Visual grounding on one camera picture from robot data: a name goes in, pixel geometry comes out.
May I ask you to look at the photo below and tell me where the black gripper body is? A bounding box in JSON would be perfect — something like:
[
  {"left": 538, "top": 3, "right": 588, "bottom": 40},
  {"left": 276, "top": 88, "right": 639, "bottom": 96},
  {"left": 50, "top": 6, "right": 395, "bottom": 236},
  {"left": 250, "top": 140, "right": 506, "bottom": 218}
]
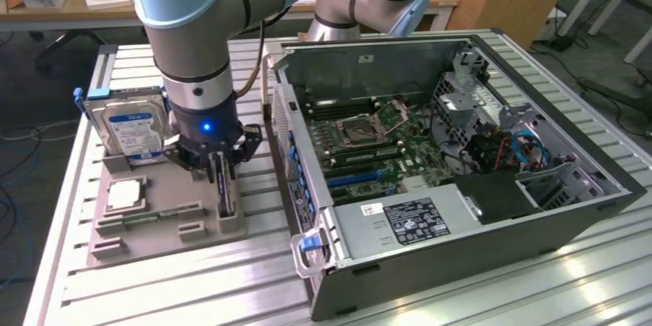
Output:
[{"left": 170, "top": 96, "right": 247, "bottom": 171}]

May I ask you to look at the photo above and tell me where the green graphics card with fan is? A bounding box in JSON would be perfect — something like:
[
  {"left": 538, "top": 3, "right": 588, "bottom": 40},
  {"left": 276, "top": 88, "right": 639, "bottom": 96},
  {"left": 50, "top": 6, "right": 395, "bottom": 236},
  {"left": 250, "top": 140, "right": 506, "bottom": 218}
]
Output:
[{"left": 210, "top": 150, "right": 240, "bottom": 218}]

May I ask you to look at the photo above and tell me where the grey parts rack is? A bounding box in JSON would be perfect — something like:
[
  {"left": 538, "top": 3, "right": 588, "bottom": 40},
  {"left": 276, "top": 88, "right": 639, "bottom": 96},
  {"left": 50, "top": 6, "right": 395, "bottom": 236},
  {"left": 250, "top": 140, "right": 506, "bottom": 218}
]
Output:
[{"left": 86, "top": 146, "right": 251, "bottom": 270}]

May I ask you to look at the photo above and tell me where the hard disk with blue rails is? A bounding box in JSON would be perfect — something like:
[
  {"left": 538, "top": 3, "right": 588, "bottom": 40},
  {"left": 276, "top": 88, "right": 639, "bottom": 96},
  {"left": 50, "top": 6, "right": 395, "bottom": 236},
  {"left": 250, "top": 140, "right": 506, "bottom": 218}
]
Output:
[{"left": 72, "top": 84, "right": 172, "bottom": 169}]

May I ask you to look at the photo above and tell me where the silver CPU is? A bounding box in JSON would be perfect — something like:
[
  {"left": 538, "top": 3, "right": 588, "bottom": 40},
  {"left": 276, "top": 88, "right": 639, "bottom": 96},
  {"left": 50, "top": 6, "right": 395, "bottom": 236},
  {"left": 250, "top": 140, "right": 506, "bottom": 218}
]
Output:
[{"left": 106, "top": 179, "right": 144, "bottom": 211}]

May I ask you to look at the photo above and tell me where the green RAM stick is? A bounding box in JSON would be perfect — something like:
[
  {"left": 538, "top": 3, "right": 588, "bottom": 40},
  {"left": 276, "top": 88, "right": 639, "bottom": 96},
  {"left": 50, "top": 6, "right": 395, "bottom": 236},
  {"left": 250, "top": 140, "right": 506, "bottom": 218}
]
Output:
[
  {"left": 122, "top": 206, "right": 191, "bottom": 224},
  {"left": 334, "top": 145, "right": 404, "bottom": 165}
]

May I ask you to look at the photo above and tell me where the CPU socket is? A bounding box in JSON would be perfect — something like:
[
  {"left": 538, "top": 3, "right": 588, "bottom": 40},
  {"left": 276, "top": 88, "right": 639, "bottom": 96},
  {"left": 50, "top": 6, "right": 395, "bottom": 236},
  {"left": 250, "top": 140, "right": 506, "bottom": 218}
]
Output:
[{"left": 335, "top": 115, "right": 383, "bottom": 148}]

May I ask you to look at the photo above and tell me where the blue expansion slot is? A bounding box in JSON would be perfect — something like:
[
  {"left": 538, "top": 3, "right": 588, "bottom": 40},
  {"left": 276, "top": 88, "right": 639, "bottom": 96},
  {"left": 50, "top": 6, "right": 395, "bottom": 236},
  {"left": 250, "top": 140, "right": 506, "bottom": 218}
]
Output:
[{"left": 326, "top": 171, "right": 391, "bottom": 189}]

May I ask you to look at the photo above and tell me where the silver power supply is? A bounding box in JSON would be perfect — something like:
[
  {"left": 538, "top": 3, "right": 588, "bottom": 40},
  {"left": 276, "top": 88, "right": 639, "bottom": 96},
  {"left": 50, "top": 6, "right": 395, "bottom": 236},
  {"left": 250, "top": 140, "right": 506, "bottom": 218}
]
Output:
[{"left": 322, "top": 183, "right": 484, "bottom": 266}]

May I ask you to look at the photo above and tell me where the metal socket cover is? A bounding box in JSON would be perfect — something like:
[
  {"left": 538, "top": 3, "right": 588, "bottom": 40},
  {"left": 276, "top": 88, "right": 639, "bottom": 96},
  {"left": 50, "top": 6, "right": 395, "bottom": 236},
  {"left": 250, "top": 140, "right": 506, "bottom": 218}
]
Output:
[{"left": 374, "top": 98, "right": 412, "bottom": 137}]

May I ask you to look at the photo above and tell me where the silver chipset heatsink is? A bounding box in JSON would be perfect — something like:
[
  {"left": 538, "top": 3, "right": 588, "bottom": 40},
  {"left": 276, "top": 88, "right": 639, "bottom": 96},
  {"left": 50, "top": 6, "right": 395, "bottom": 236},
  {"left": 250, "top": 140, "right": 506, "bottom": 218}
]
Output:
[{"left": 400, "top": 176, "right": 435, "bottom": 194}]

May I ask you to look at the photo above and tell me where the black chair base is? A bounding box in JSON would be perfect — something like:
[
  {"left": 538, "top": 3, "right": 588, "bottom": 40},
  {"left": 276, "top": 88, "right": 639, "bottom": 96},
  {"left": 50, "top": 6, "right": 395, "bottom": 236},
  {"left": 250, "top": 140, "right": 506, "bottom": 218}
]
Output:
[{"left": 32, "top": 30, "right": 106, "bottom": 73}]

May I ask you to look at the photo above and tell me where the metal drive cage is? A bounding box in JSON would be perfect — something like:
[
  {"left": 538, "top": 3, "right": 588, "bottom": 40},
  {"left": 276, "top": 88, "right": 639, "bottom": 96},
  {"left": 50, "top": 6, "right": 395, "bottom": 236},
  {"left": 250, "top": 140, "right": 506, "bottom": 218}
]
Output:
[{"left": 431, "top": 47, "right": 516, "bottom": 151}]

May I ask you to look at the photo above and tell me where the open black PC case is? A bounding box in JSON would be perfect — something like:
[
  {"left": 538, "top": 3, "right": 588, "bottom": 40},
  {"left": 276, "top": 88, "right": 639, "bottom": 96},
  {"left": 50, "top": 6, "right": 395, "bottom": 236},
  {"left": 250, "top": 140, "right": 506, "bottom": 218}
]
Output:
[{"left": 259, "top": 34, "right": 650, "bottom": 323}]

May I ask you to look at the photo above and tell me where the black camera cable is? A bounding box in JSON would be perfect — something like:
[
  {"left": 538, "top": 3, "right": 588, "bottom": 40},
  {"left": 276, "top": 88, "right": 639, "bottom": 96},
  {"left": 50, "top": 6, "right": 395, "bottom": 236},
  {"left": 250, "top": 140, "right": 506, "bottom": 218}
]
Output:
[{"left": 236, "top": 16, "right": 267, "bottom": 96}]

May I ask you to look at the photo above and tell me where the blue SATA wire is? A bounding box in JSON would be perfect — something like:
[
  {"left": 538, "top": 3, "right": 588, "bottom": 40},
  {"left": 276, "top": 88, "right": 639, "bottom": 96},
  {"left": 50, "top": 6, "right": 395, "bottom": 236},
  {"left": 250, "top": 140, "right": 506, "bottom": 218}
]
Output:
[{"left": 508, "top": 130, "right": 552, "bottom": 171}]

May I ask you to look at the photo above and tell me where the white table frame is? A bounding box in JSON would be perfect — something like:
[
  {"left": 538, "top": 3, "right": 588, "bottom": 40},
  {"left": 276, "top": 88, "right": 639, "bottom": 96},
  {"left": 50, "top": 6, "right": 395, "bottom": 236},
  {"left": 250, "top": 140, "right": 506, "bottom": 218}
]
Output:
[{"left": 555, "top": 0, "right": 652, "bottom": 63}]

